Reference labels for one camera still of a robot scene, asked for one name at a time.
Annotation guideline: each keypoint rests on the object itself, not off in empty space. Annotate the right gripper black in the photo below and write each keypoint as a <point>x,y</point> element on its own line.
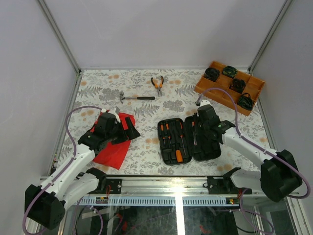
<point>198,131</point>

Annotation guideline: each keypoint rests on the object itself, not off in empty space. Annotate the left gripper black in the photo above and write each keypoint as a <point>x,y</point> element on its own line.
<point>131,133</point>

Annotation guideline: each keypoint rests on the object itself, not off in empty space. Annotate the black orange screwdriver large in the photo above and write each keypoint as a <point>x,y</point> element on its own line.
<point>182,136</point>

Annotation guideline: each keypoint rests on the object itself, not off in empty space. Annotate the thin black precision screwdriver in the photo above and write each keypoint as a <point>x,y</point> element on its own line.
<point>162,134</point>

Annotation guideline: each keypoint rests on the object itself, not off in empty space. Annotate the black plastic tool case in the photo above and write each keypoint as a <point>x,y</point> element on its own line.
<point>204,151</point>

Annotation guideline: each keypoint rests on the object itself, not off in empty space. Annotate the small black orange screwdriver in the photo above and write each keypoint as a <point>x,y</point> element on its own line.
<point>168,134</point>

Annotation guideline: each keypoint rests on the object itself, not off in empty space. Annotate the small hammer black grip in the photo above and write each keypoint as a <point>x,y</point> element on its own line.
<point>122,97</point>

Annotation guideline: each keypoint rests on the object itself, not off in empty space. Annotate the small orange precision screwdriver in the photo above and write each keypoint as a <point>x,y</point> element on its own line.
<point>194,133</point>

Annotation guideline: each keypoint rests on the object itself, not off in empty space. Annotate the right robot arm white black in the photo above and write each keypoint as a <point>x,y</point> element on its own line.
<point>277,176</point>

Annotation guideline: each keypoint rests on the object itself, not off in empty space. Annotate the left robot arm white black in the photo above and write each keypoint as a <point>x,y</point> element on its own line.
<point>48,202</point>

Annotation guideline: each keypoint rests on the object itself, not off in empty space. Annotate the red cloth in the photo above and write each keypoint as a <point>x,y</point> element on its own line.
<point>113,155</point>

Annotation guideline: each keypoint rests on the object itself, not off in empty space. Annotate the orange wooden divided tray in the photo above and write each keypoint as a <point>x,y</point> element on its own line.
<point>227,86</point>

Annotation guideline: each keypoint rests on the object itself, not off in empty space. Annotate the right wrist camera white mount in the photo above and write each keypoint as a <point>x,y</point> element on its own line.
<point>202,103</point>

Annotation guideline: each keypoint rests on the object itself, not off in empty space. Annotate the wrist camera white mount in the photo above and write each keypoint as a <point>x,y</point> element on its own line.
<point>202,103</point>
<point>114,111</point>

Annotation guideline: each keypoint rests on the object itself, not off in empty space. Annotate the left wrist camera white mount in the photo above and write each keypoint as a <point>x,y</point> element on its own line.
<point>114,111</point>

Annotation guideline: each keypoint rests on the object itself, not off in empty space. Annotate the orange handled pliers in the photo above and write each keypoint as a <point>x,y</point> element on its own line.
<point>157,86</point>

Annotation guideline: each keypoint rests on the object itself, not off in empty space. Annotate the aluminium frame rail front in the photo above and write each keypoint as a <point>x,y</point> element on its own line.
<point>152,191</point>

